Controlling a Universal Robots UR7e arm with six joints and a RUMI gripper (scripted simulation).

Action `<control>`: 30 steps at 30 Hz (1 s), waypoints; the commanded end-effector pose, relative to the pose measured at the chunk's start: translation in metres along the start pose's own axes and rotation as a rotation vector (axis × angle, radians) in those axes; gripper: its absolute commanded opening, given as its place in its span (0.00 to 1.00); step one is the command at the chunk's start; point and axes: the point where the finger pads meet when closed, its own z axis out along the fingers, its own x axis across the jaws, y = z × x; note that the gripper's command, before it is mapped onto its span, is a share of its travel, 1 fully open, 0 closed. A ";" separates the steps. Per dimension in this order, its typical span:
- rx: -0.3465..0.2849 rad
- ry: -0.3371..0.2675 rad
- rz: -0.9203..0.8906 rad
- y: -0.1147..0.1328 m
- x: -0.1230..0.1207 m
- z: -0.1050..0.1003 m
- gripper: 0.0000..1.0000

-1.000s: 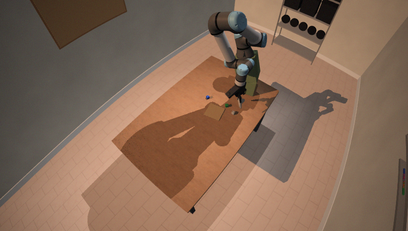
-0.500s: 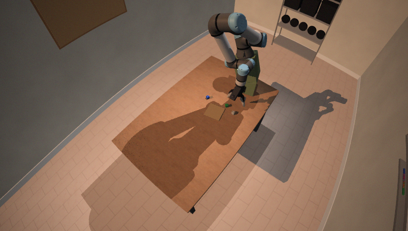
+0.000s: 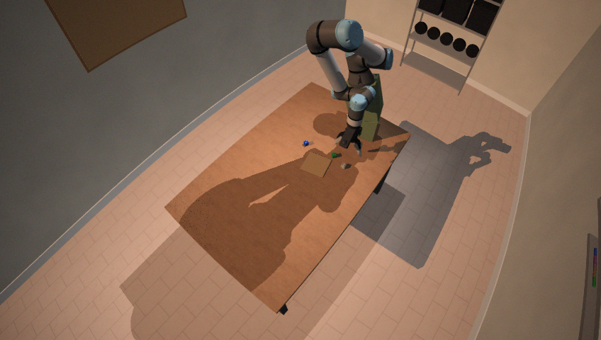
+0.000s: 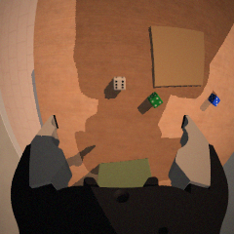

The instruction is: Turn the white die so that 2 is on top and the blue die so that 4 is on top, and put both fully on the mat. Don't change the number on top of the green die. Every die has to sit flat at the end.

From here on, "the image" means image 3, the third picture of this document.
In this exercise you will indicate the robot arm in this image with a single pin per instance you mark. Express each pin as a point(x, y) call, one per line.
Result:
point(348, 36)

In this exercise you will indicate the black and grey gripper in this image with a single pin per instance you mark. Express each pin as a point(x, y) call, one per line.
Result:
point(357, 144)

